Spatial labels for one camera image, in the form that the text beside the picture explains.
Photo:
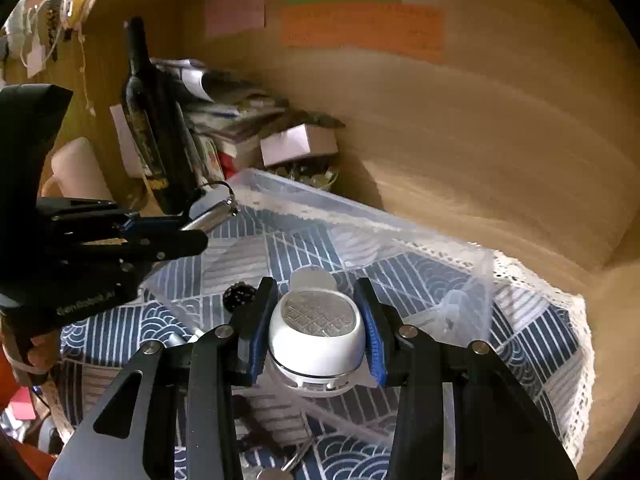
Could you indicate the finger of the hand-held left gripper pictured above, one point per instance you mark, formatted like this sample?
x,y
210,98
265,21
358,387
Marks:
x,y
155,222
175,247

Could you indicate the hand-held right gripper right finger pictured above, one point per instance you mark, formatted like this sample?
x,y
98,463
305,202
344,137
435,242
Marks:
x,y
376,345

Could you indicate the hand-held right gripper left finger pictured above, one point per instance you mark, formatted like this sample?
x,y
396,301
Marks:
x,y
257,345

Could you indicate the silver cylindrical flashlight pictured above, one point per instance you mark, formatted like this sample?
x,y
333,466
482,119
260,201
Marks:
x,y
212,210

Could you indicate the white round lint shaver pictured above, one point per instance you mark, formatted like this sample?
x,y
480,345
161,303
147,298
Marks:
x,y
315,345

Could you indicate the clear plastic storage box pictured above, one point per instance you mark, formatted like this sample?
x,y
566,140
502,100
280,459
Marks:
x,y
400,260

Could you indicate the person's left hand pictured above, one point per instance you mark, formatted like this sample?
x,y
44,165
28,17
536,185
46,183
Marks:
x,y
42,355

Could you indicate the small black round knob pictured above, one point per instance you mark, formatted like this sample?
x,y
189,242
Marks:
x,y
237,296

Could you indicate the dark wine bottle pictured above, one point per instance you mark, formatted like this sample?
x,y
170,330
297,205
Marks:
x,y
155,125

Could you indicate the stack of books and papers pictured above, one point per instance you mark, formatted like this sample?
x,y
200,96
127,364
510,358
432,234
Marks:
x,y
225,110

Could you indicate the hanging white paper tags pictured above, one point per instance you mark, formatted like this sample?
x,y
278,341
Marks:
x,y
47,20

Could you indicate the blue patterned tablecloth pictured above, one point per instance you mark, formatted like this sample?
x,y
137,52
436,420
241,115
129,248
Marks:
x,y
530,330

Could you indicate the small white cardboard box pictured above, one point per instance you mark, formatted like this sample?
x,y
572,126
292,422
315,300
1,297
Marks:
x,y
300,144

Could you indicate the pink paper note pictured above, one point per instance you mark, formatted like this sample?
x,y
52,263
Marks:
x,y
235,7

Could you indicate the orange paper note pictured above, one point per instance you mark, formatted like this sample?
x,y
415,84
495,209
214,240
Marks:
x,y
362,32

